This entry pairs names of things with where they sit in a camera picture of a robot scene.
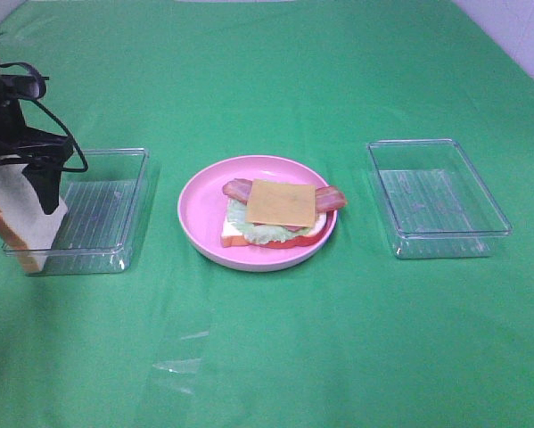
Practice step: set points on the green tablecloth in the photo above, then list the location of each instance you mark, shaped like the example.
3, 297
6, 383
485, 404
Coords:
350, 338

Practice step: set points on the left clear plastic tray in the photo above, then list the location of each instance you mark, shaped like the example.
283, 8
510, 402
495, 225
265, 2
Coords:
101, 231

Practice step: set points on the clear plastic tray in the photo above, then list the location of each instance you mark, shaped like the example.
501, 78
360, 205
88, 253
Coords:
101, 231
432, 201

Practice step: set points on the bacon strip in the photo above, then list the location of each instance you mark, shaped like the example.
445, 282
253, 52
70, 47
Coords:
329, 198
238, 189

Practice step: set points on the green lettuce leaf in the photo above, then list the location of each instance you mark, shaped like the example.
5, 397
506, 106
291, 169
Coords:
258, 234

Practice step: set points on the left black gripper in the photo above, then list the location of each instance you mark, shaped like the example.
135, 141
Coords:
43, 151

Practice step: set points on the clear tape strip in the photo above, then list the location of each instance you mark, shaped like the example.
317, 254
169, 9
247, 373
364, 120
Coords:
178, 359

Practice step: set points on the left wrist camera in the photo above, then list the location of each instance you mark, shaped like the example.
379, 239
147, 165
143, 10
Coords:
24, 87

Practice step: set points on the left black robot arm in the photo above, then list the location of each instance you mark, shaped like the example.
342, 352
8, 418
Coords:
77, 162

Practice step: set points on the toast bread slice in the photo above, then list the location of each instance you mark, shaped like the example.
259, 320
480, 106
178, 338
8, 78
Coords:
23, 224
230, 237

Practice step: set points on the right clear plastic tray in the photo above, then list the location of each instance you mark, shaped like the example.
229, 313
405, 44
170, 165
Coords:
432, 201

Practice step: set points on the pink round plate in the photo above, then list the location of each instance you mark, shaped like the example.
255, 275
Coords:
201, 208

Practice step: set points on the yellow cheese slice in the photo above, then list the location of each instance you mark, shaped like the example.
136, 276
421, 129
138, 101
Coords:
281, 204

